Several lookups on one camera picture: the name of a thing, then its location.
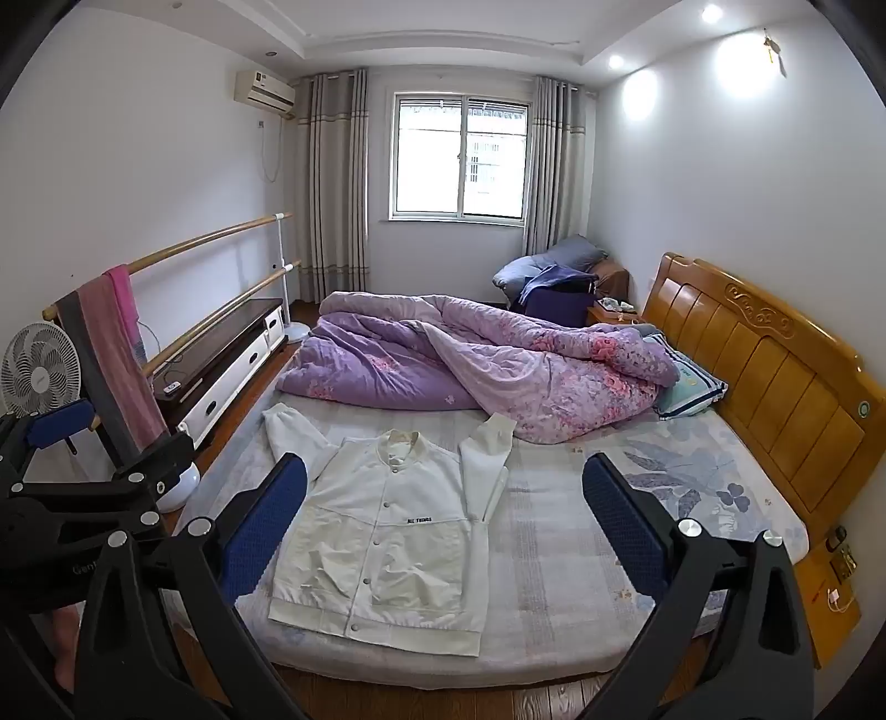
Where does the wooden barre rail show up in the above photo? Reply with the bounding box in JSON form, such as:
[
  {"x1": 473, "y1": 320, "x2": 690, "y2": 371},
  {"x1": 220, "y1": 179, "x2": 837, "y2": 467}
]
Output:
[
  {"x1": 43, "y1": 213, "x2": 293, "y2": 321},
  {"x1": 90, "y1": 259, "x2": 303, "y2": 431}
]

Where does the white barre stand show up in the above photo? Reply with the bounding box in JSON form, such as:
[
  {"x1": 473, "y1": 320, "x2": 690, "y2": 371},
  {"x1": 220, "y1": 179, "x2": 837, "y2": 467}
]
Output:
[{"x1": 275, "y1": 213, "x2": 310, "y2": 345}]

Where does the person's left forearm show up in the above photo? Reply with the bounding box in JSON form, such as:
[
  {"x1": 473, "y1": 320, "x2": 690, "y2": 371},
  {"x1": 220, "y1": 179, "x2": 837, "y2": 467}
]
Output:
[{"x1": 50, "y1": 604, "x2": 85, "y2": 695}]

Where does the wall hanging ornament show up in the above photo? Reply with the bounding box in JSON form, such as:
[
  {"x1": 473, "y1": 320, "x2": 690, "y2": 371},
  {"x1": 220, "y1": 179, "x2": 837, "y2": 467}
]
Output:
[{"x1": 760, "y1": 28, "x2": 789, "y2": 79}]

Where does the grey towel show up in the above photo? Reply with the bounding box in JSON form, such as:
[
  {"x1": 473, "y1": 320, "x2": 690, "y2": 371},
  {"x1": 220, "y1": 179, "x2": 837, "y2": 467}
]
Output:
[{"x1": 55, "y1": 289, "x2": 143, "y2": 480}]

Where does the bright pink cloth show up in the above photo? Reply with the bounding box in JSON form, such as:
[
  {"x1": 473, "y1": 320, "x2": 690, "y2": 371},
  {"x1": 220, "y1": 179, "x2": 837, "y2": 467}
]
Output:
[{"x1": 102, "y1": 265, "x2": 144, "y2": 368}]

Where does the wooden nightstand with charger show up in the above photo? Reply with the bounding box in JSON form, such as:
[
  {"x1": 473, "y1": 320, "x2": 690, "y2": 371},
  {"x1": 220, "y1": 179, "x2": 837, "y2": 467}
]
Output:
[{"x1": 791, "y1": 534, "x2": 864, "y2": 670}]

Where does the grey striped curtain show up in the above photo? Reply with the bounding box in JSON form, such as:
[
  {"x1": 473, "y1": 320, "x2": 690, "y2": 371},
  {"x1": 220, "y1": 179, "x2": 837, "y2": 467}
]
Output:
[
  {"x1": 522, "y1": 75, "x2": 589, "y2": 257},
  {"x1": 294, "y1": 68, "x2": 371, "y2": 304}
]

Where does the dark purple cloth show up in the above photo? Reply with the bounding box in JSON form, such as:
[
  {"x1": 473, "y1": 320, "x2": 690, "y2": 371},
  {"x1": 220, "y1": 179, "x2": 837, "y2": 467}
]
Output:
[{"x1": 521, "y1": 266, "x2": 600, "y2": 328}]

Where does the bed with floral sheet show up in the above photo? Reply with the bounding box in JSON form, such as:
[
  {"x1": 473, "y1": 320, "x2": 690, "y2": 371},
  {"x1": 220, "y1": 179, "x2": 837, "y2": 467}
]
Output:
[{"x1": 173, "y1": 305, "x2": 811, "y2": 690}]

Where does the blue pillow by window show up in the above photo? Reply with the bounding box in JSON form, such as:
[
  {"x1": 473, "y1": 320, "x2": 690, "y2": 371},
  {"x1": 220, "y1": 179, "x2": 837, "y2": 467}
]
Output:
[{"x1": 493, "y1": 234, "x2": 610, "y2": 306}]

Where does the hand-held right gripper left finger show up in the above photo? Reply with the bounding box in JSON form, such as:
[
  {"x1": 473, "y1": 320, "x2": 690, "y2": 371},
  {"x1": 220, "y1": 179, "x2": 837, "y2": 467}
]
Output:
[{"x1": 73, "y1": 453, "x2": 326, "y2": 720}]

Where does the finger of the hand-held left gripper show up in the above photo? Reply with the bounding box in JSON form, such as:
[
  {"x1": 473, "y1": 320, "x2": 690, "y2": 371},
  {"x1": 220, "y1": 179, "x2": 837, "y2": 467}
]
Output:
[
  {"x1": 0, "y1": 400, "x2": 99, "y2": 486},
  {"x1": 10, "y1": 433, "x2": 197, "y2": 549}
]

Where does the air conditioner cable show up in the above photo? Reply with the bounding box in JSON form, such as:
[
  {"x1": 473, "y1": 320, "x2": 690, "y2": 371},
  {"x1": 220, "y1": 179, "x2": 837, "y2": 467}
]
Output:
[{"x1": 258, "y1": 119, "x2": 282, "y2": 184}]

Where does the white air conditioner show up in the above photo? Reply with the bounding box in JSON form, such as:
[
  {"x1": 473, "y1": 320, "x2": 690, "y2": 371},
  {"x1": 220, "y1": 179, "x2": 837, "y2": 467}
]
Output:
[{"x1": 234, "y1": 69, "x2": 298, "y2": 120}]

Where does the wooden headboard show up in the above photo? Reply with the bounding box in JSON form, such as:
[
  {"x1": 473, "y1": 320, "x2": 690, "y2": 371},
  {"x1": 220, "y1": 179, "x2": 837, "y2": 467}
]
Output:
[{"x1": 642, "y1": 251, "x2": 869, "y2": 534}]

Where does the teal striped pillow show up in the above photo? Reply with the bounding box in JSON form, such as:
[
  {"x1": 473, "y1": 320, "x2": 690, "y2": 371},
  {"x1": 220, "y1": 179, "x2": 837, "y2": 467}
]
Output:
[{"x1": 640, "y1": 332, "x2": 729, "y2": 421}]

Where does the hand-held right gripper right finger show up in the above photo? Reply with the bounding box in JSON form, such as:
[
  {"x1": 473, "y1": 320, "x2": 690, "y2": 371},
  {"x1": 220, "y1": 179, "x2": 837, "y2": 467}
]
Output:
[{"x1": 574, "y1": 453, "x2": 818, "y2": 720}]

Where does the white jacket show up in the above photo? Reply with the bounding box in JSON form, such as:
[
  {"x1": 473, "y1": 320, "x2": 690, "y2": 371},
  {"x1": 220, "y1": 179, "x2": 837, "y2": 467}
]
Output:
[{"x1": 261, "y1": 403, "x2": 517, "y2": 657}]

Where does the purple floral quilt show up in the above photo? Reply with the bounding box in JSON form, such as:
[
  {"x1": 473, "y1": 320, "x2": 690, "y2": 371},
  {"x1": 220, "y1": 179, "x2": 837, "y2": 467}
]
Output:
[{"x1": 277, "y1": 291, "x2": 683, "y2": 444}]

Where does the dark and white cabinet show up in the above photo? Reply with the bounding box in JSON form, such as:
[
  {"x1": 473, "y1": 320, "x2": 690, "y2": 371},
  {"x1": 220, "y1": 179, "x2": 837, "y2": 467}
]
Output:
[{"x1": 148, "y1": 297, "x2": 286, "y2": 451}]

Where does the white electric fan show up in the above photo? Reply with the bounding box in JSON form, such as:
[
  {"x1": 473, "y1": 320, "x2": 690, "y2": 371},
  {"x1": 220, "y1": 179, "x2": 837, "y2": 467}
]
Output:
[{"x1": 0, "y1": 322, "x2": 83, "y2": 418}]

